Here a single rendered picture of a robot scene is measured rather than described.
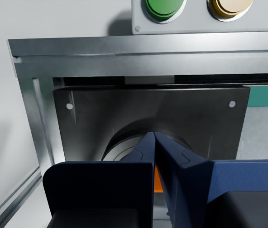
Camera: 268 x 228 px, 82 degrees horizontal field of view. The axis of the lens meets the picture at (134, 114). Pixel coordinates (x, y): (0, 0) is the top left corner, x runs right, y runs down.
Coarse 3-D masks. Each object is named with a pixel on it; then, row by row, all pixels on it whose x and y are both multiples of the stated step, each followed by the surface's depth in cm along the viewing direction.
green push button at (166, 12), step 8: (152, 0) 16; (160, 0) 16; (168, 0) 16; (176, 0) 16; (152, 8) 16; (160, 8) 16; (168, 8) 16; (176, 8) 16; (160, 16) 16; (168, 16) 16
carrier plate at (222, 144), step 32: (64, 96) 19; (96, 96) 19; (128, 96) 19; (160, 96) 19; (192, 96) 19; (224, 96) 19; (64, 128) 20; (96, 128) 20; (128, 128) 20; (192, 128) 20; (224, 128) 20; (96, 160) 22
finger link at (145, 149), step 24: (144, 144) 8; (48, 168) 4; (72, 168) 4; (96, 168) 4; (120, 168) 4; (144, 168) 4; (48, 192) 4; (72, 192) 4; (96, 192) 4; (120, 192) 4; (144, 192) 4; (144, 216) 4
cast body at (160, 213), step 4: (156, 208) 13; (160, 208) 13; (164, 208) 13; (156, 212) 13; (160, 212) 13; (164, 212) 13; (156, 216) 13; (160, 216) 13; (164, 216) 13; (168, 216) 13; (156, 220) 13; (160, 220) 13; (164, 220) 13; (168, 220) 13; (156, 224) 13; (160, 224) 13; (164, 224) 13; (168, 224) 13
